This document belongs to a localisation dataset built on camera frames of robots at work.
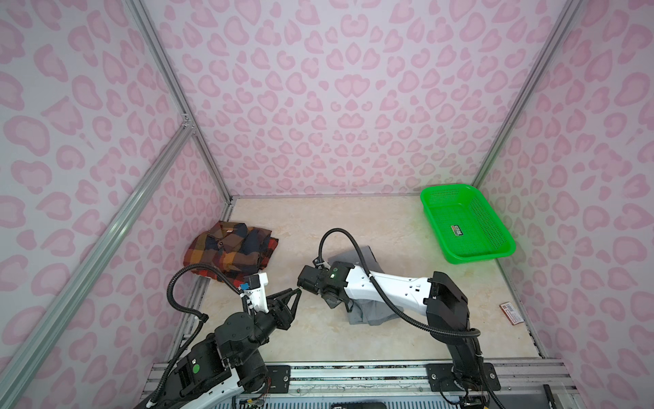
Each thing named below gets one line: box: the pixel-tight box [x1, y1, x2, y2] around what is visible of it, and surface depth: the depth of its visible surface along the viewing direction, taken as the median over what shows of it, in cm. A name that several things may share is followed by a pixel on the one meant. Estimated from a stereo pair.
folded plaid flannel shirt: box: [183, 221, 279, 289], surface depth 96 cm
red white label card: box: [499, 301, 525, 326], surface depth 86 cm
